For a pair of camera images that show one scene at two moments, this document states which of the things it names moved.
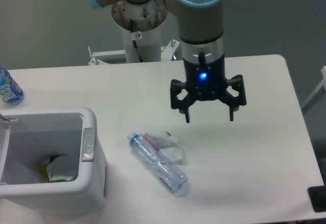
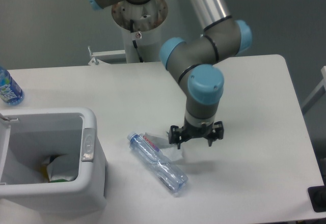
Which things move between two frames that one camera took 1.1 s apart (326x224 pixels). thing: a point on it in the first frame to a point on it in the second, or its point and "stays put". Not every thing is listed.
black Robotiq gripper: [206, 81] to [188, 132]
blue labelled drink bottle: [10, 92] stays put
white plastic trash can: [29, 136] stays put
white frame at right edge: [321, 90] stays put
